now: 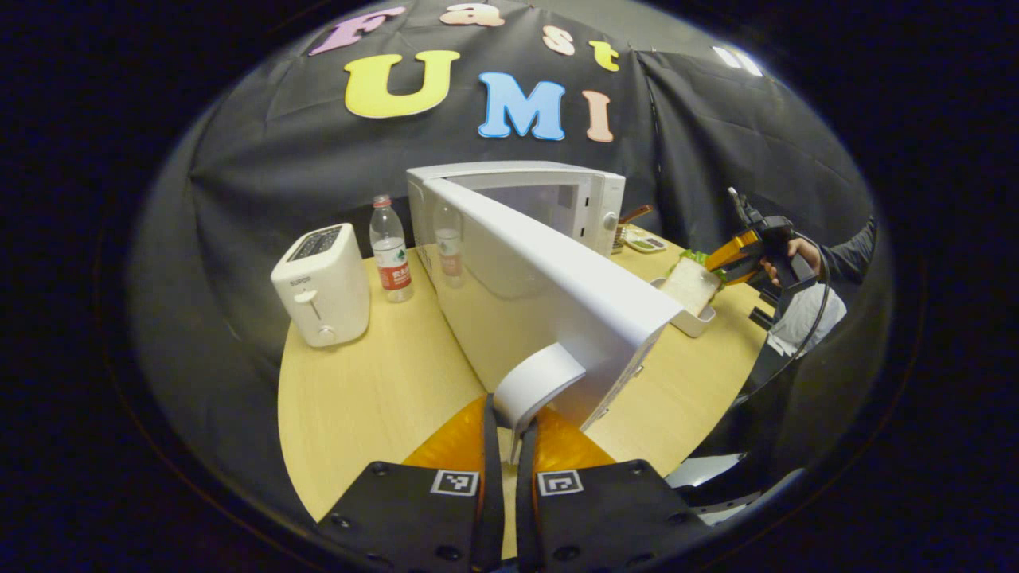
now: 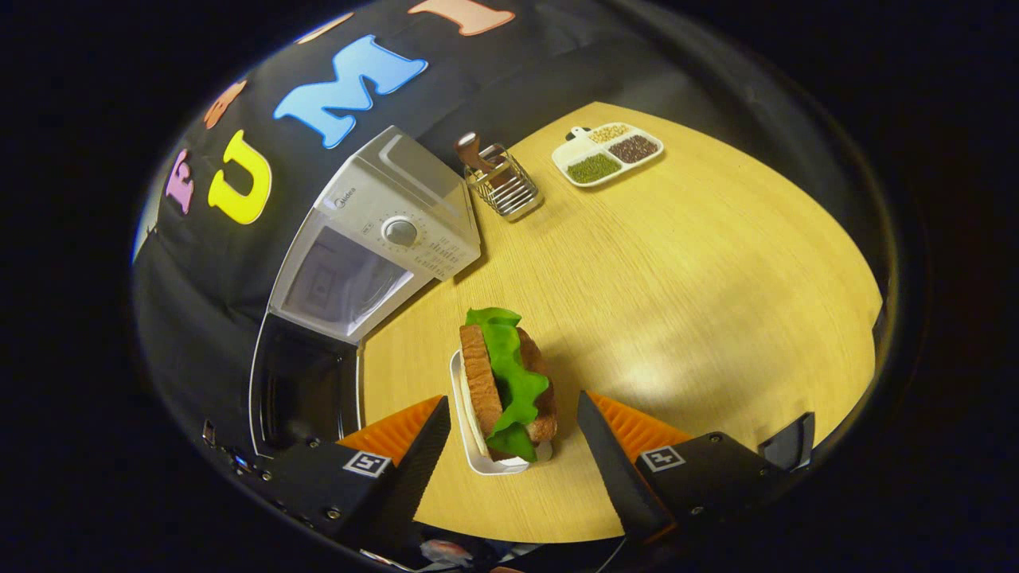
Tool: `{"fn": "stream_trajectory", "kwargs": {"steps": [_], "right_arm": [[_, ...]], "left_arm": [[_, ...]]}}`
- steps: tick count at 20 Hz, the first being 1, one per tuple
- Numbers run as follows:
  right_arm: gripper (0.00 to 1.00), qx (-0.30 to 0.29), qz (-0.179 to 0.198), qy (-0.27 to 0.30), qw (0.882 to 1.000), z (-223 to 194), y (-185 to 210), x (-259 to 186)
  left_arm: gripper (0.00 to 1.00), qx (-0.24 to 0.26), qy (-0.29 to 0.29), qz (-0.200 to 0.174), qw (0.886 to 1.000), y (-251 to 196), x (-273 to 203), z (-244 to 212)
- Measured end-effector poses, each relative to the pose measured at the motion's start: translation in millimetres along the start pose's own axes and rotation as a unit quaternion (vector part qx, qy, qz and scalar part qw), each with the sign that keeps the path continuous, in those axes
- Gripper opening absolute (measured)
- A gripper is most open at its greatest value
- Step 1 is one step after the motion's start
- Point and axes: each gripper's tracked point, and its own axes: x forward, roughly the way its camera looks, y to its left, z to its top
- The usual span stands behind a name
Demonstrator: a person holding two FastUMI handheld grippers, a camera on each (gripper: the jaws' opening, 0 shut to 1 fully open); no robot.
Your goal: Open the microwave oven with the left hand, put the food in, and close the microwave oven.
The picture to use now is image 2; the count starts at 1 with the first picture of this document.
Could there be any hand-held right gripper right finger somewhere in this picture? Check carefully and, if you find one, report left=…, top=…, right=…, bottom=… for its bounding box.
left=576, top=390, right=801, bottom=544

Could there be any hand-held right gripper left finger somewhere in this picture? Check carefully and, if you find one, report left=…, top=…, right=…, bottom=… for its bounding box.
left=239, top=394, right=453, bottom=558

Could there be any white rectangular plate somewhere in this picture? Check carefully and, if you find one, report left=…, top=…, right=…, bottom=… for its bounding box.
left=450, top=350, right=554, bottom=476

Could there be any lettuce sandwich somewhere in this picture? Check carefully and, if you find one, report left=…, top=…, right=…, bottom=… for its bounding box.
left=459, top=307, right=558, bottom=463

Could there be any white microwave oven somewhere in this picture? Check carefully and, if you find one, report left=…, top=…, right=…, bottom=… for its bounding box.
left=249, top=125, right=482, bottom=458

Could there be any green beans heap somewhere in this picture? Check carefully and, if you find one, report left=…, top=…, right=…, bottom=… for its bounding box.
left=567, top=153, right=623, bottom=185

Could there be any white divided tray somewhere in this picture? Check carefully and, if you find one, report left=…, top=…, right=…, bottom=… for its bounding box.
left=552, top=122, right=665, bottom=189

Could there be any red beans heap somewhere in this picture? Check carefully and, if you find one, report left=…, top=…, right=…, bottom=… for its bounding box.
left=609, top=135, right=660, bottom=165

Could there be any black backdrop cloth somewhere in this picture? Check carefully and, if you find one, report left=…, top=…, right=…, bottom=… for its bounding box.
left=131, top=0, right=845, bottom=470

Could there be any metal wire basket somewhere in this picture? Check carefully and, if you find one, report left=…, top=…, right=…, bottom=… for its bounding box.
left=464, top=143, right=545, bottom=222

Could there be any brown wooden-handled tool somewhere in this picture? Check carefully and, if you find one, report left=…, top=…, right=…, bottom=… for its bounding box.
left=455, top=132, right=498, bottom=176

